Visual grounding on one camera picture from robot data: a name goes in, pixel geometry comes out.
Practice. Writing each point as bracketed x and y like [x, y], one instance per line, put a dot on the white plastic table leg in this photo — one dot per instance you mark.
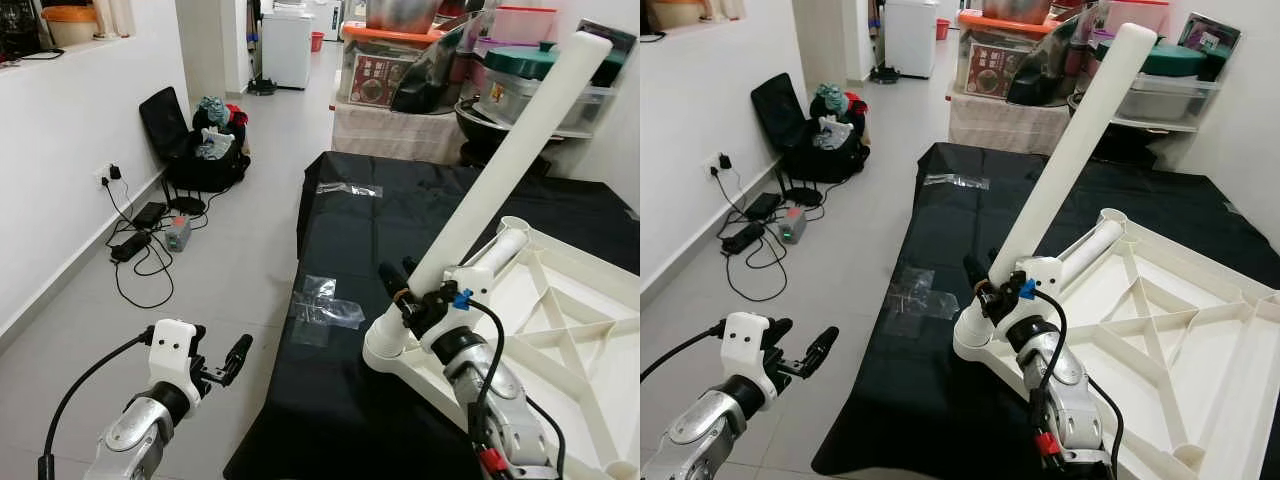
[510, 150]
[1095, 245]
[505, 245]
[1070, 150]

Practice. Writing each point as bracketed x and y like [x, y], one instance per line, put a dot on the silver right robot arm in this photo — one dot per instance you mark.
[1065, 390]
[500, 400]

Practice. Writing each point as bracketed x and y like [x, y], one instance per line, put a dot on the yellow rubber band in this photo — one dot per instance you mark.
[985, 285]
[402, 293]

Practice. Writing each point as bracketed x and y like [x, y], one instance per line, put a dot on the crumpled clear plastic bag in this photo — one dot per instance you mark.
[325, 310]
[920, 302]

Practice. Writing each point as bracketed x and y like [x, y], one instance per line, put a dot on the flat clear plastic strip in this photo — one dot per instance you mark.
[350, 189]
[957, 180]

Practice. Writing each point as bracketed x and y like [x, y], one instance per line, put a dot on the black power strip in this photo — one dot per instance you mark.
[743, 238]
[130, 247]

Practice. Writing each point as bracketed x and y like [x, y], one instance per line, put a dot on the grey charger with red label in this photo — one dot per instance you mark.
[792, 225]
[177, 233]

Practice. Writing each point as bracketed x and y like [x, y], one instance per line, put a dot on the black cloth cover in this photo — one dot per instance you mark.
[920, 400]
[330, 400]

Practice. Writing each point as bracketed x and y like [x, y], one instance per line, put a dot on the black power adapter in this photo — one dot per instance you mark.
[149, 215]
[763, 205]

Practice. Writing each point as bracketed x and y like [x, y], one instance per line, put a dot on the flat black router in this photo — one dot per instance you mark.
[804, 196]
[186, 206]

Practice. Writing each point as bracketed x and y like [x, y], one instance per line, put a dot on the beige cloth covered table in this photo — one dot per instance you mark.
[1010, 125]
[395, 132]

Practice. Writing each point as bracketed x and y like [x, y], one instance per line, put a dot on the black wok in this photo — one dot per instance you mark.
[480, 135]
[1080, 105]

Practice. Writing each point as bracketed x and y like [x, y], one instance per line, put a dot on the white plastic table top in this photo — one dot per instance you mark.
[580, 340]
[1190, 340]

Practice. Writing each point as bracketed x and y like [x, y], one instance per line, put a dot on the white plastic bag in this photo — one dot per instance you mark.
[832, 133]
[215, 145]

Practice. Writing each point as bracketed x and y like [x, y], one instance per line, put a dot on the clear plastic storage box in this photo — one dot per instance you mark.
[1170, 98]
[510, 100]

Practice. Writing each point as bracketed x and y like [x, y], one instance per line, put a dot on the red cloth item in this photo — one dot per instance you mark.
[238, 113]
[856, 102]

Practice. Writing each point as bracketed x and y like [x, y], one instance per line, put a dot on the open black suitcase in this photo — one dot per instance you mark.
[773, 108]
[160, 120]

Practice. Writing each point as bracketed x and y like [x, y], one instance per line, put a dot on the black mop head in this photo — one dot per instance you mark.
[885, 74]
[262, 87]

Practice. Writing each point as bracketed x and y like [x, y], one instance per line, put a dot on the teal plush toy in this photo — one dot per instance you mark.
[213, 110]
[830, 97]

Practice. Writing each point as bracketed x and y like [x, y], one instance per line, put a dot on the green pot lid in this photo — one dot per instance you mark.
[1175, 60]
[520, 60]

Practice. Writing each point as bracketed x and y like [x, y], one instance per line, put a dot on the clear storage box orange lid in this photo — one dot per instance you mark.
[385, 32]
[1000, 20]

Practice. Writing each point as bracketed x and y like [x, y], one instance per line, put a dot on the white shelf board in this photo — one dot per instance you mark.
[1160, 124]

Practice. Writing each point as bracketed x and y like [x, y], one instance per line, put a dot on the small red bin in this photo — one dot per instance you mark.
[942, 29]
[317, 42]

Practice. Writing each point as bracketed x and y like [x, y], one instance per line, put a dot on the white appliance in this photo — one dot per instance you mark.
[912, 38]
[288, 48]

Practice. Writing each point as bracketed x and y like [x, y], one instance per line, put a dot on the brown basin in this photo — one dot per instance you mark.
[1015, 8]
[402, 12]

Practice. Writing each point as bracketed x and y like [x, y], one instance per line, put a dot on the clear container red lid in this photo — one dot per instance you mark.
[522, 25]
[1137, 15]

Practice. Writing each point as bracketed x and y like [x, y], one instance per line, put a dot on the dark printed packet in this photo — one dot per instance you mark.
[1210, 32]
[612, 35]

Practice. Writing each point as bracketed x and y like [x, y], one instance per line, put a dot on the beige container orange lid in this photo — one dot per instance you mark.
[70, 25]
[678, 12]

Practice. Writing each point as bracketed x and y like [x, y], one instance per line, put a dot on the dark bag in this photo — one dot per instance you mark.
[20, 28]

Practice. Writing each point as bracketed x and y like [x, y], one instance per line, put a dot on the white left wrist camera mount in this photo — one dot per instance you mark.
[173, 350]
[748, 345]

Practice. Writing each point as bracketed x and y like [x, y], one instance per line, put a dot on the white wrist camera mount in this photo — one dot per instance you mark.
[173, 350]
[1040, 272]
[748, 345]
[470, 280]

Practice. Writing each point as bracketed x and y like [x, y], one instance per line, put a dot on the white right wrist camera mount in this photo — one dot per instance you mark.
[470, 280]
[1040, 272]

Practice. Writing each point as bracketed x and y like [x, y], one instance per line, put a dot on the wall socket with black plugs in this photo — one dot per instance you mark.
[723, 165]
[110, 175]

